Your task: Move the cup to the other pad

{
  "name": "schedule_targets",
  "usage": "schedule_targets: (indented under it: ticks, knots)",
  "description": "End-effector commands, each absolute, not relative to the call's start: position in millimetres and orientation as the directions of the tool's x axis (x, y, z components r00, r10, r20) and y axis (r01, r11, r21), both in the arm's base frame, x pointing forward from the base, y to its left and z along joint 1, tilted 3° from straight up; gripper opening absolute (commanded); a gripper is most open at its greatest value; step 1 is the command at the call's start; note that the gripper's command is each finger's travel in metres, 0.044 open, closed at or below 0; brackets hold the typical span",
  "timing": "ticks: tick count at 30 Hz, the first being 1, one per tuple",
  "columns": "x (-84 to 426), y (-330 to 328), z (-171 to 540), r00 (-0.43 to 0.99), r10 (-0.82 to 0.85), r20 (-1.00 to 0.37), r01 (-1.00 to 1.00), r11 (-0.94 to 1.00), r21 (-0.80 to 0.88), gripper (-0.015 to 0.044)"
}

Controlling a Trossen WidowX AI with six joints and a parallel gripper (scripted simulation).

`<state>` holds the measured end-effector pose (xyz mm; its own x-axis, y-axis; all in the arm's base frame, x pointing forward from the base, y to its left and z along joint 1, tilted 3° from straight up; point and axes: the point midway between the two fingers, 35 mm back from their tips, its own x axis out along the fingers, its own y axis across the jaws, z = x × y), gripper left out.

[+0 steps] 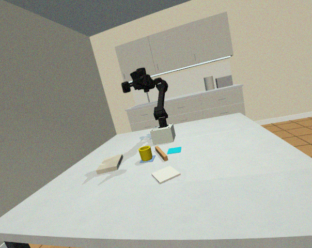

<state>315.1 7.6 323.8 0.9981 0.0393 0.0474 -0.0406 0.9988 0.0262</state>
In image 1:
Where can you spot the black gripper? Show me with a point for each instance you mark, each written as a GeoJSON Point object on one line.
{"type": "Point", "coordinates": [139, 83]}

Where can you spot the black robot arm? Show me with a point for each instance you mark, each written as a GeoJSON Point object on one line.
{"type": "Point", "coordinates": [162, 87]}

